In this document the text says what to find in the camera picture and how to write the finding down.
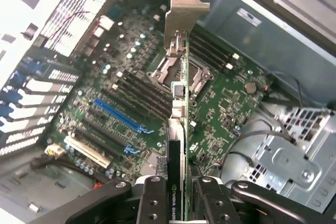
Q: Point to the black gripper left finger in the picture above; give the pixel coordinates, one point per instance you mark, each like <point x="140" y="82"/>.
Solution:
<point x="152" y="203"/>

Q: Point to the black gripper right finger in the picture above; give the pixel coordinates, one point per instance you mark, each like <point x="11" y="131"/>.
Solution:
<point x="218" y="203"/>

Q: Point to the grey chipset heatsink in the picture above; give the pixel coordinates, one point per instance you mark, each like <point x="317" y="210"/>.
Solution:
<point x="150" y="162"/>

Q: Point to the perforated metal drive cage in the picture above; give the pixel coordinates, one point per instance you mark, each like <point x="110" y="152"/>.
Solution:
<point x="288" y="161"/>

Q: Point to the white PCI slot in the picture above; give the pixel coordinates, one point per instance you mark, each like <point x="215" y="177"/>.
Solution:
<point x="86" y="151"/>

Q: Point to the green motherboard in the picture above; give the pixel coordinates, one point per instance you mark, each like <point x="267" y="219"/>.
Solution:
<point x="223" y="108"/>

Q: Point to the blue expansion slot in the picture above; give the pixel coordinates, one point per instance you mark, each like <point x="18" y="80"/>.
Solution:
<point x="115" y="113"/>

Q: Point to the coin battery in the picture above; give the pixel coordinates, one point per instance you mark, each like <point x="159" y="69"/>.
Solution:
<point x="250" y="87"/>

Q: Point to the CPU socket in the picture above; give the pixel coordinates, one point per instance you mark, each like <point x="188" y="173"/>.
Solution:
<point x="162" y="69"/>

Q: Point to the black PC case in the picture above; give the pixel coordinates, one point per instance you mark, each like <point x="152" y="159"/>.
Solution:
<point x="262" y="37"/>

